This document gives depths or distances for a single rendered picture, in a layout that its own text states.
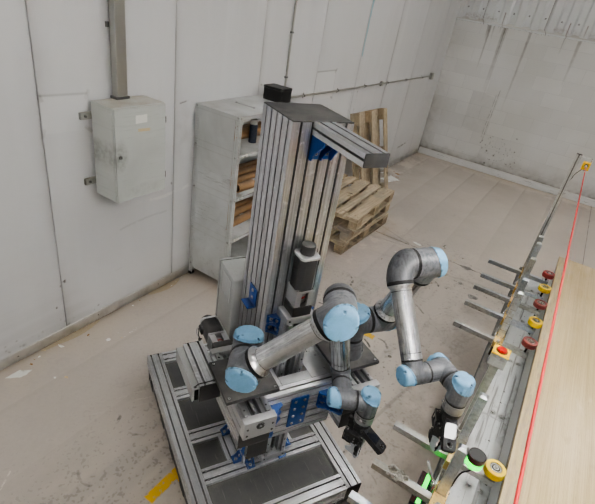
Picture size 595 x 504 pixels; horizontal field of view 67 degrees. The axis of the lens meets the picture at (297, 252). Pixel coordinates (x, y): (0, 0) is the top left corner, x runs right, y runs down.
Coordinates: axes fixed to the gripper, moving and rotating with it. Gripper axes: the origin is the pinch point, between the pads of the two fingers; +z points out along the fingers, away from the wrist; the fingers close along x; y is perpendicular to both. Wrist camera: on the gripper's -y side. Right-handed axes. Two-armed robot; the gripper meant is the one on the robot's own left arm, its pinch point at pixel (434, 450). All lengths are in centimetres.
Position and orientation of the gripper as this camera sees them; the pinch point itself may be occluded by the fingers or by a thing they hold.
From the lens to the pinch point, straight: 191.4
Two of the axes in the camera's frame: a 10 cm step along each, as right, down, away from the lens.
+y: 2.2, -4.6, 8.6
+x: -9.6, -2.4, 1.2
